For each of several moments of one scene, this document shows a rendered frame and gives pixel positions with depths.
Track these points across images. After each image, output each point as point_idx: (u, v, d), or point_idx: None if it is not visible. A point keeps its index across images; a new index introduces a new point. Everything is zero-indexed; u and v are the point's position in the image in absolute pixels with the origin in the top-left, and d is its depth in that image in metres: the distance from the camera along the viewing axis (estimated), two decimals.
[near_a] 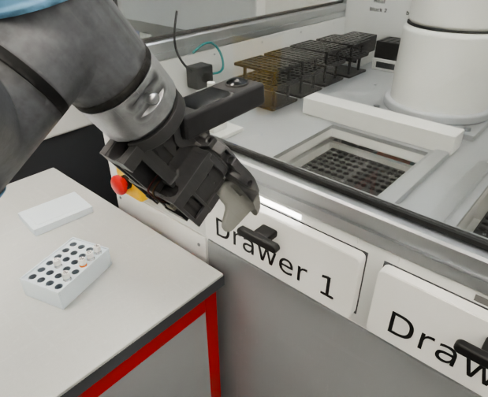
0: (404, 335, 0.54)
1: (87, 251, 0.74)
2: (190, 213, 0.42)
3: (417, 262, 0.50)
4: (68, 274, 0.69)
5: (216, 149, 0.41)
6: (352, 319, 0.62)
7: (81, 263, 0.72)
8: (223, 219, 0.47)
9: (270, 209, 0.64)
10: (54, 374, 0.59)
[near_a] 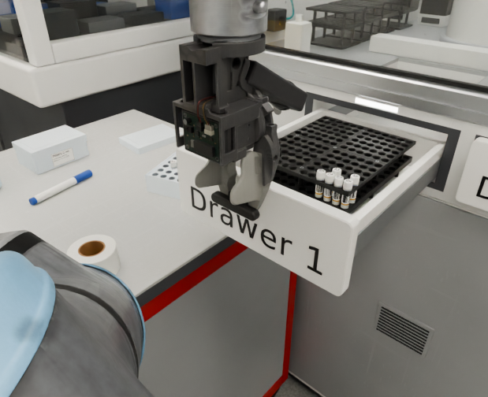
0: None
1: None
2: (222, 146, 0.42)
3: None
4: None
5: (265, 106, 0.45)
6: (439, 198, 0.73)
7: None
8: (235, 186, 0.47)
9: None
10: (194, 239, 0.71)
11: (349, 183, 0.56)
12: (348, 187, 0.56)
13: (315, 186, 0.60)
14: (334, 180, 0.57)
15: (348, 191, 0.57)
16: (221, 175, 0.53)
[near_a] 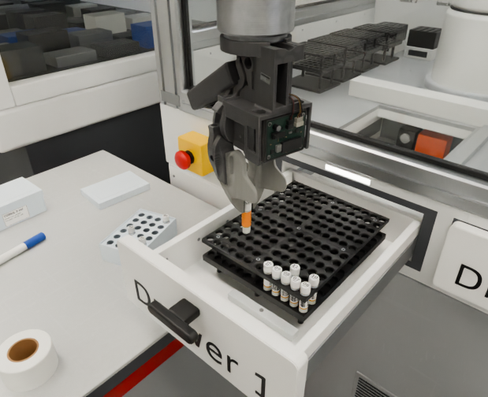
0: (472, 286, 0.59)
1: (266, 265, 0.53)
2: (303, 130, 0.45)
3: None
4: (144, 239, 0.74)
5: None
6: (416, 277, 0.67)
7: (251, 206, 0.54)
8: (281, 173, 0.49)
9: (193, 278, 0.49)
10: (144, 326, 0.64)
11: (306, 289, 0.50)
12: (305, 292, 0.50)
13: (272, 283, 0.54)
14: (291, 282, 0.51)
15: (306, 295, 0.50)
16: (238, 187, 0.50)
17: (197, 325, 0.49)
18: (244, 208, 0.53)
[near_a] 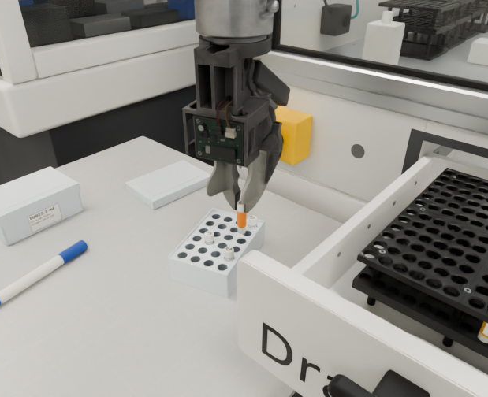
0: None
1: None
2: (245, 146, 0.42)
3: None
4: (232, 251, 0.53)
5: (270, 103, 0.45)
6: None
7: (242, 209, 0.53)
8: (244, 186, 0.47)
9: (406, 332, 0.27)
10: (255, 386, 0.42)
11: None
12: None
13: None
14: None
15: None
16: (225, 179, 0.52)
17: None
18: (236, 205, 0.53)
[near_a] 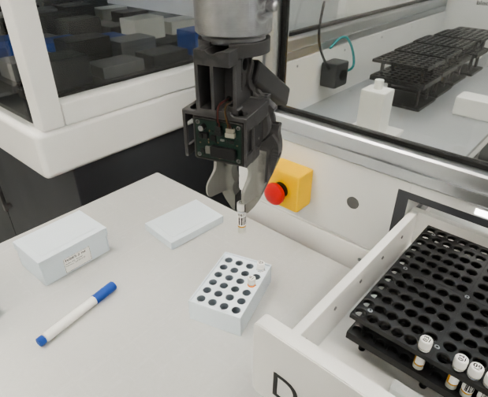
0: None
1: (460, 361, 0.40)
2: (245, 147, 0.42)
3: None
4: None
5: (270, 104, 0.45)
6: None
7: (252, 283, 0.64)
8: (244, 186, 0.47)
9: (384, 390, 0.36)
10: None
11: None
12: None
13: (464, 384, 0.41)
14: None
15: None
16: (225, 180, 0.52)
17: None
18: (236, 205, 0.53)
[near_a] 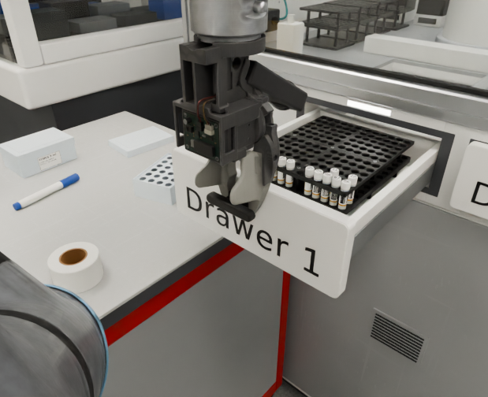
0: (487, 202, 0.64)
1: (308, 168, 0.59)
2: (223, 145, 0.42)
3: None
4: (284, 157, 0.62)
5: (265, 106, 0.45)
6: (433, 203, 0.71)
7: None
8: (235, 186, 0.47)
9: None
10: (180, 246, 0.69)
11: (347, 184, 0.55)
12: (345, 188, 0.56)
13: (313, 187, 0.59)
14: (332, 181, 0.57)
15: (346, 191, 0.56)
16: (221, 175, 0.53)
17: None
18: None
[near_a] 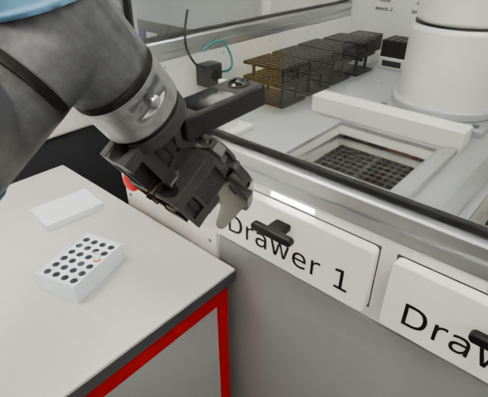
0: (418, 327, 0.55)
1: None
2: (190, 213, 0.42)
3: (431, 255, 0.51)
4: None
5: (217, 150, 0.41)
6: (365, 313, 0.63)
7: (95, 258, 0.73)
8: (217, 217, 0.48)
9: (284, 204, 0.65)
10: (72, 366, 0.60)
11: None
12: None
13: None
14: None
15: None
16: None
17: None
18: None
